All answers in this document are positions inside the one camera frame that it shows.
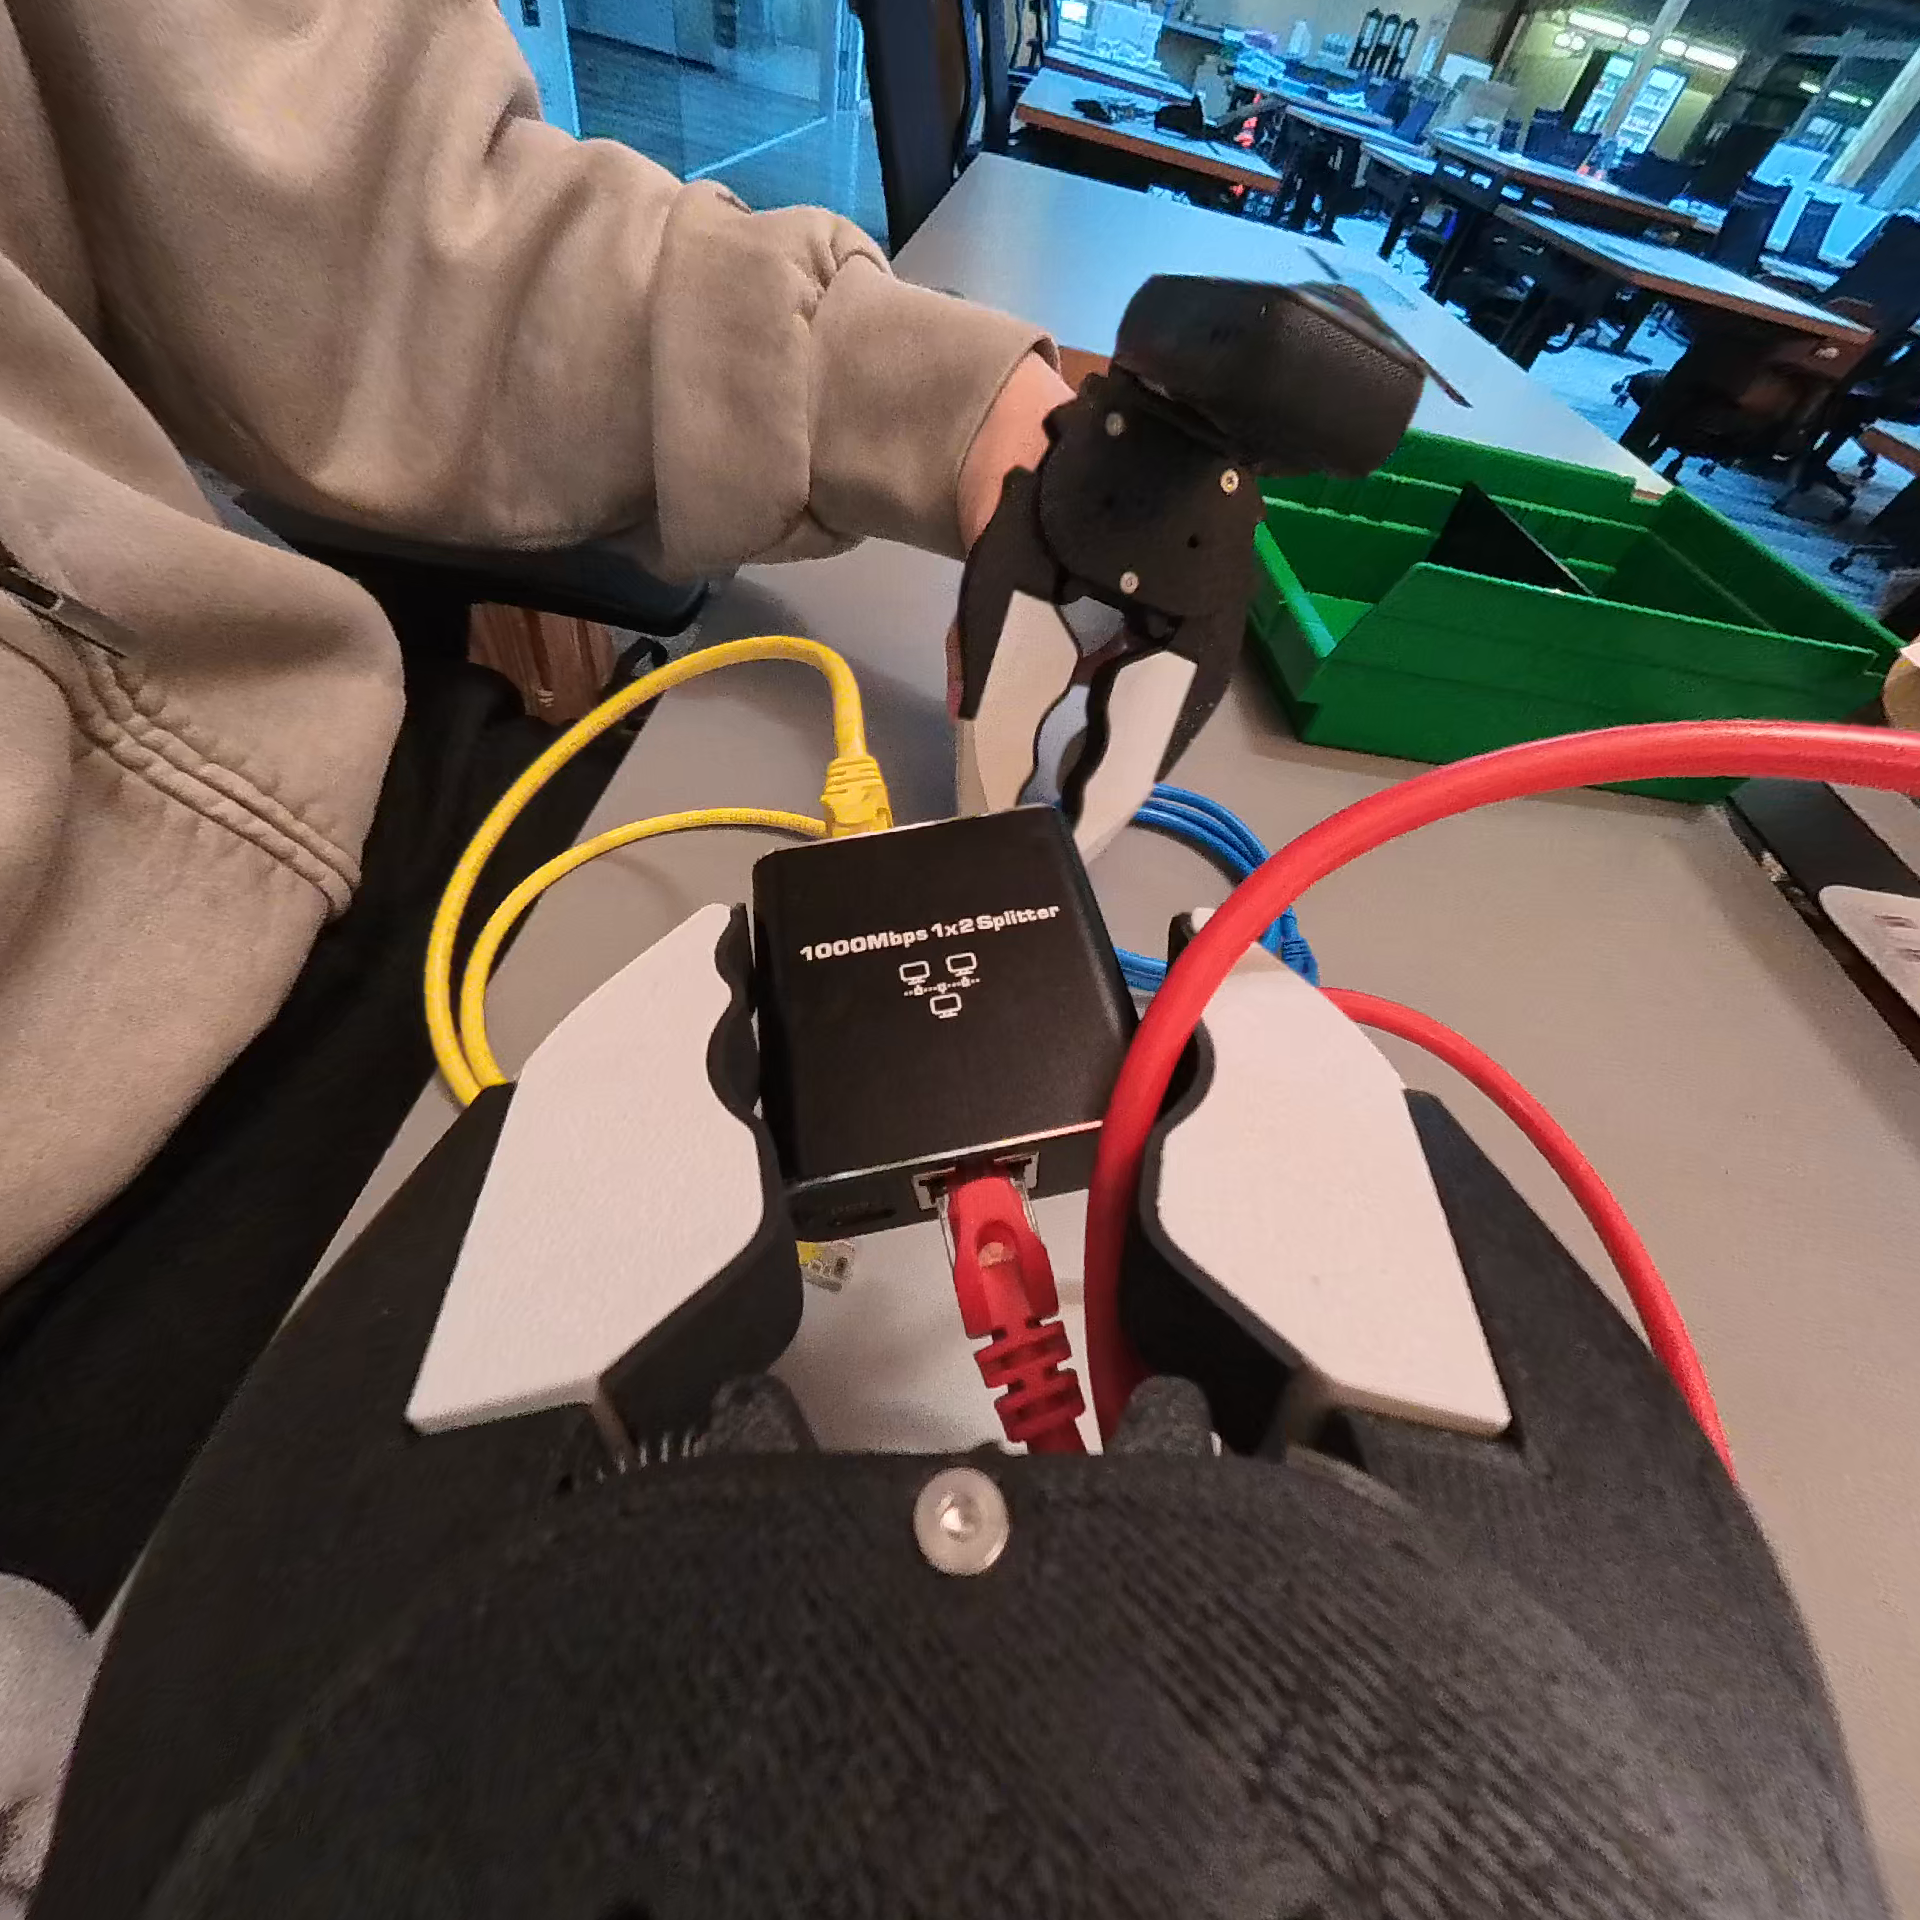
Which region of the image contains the black ethernet splitter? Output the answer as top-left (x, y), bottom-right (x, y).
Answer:
top-left (751, 804), bottom-right (1145, 1241)

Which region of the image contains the green storage bin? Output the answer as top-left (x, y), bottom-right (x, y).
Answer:
top-left (1245, 430), bottom-right (1906, 807)

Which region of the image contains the yellow ethernet cable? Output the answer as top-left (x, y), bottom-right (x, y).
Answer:
top-left (423, 638), bottom-right (897, 1291)

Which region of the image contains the black chair armrest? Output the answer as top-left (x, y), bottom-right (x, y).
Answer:
top-left (239, 491), bottom-right (712, 639)

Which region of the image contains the person's left hand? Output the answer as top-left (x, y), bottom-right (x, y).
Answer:
top-left (956, 359), bottom-right (1077, 560)

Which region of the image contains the white board stand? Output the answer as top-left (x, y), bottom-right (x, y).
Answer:
top-left (1816, 885), bottom-right (1920, 1024)

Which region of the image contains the red ethernet cable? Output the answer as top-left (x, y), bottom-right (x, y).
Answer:
top-left (932, 719), bottom-right (1920, 1479)

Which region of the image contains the wooden support post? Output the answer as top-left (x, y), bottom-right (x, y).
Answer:
top-left (468, 599), bottom-right (619, 724)

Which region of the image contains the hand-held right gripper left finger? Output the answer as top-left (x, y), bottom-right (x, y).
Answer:
top-left (405, 902), bottom-right (804, 1430)

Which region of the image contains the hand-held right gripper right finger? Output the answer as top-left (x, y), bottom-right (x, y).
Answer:
top-left (1125, 907), bottom-right (1519, 1449)

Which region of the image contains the blue ethernet cable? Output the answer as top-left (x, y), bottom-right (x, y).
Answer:
top-left (1055, 783), bottom-right (1325, 993)

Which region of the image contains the black bin divider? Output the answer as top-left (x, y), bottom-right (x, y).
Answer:
top-left (1423, 479), bottom-right (1596, 599)

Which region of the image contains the beige zip sweatshirt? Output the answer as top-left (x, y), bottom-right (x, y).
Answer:
top-left (0, 405), bottom-right (409, 1296)

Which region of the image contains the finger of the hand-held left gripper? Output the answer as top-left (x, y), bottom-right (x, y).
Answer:
top-left (1050, 646), bottom-right (1203, 865)
top-left (956, 588), bottom-right (1087, 824)

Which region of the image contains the black office chair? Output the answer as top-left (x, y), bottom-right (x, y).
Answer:
top-left (853, 0), bottom-right (994, 253)

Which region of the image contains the grey wood-edged table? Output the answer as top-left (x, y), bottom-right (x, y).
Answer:
top-left (891, 150), bottom-right (1674, 500)

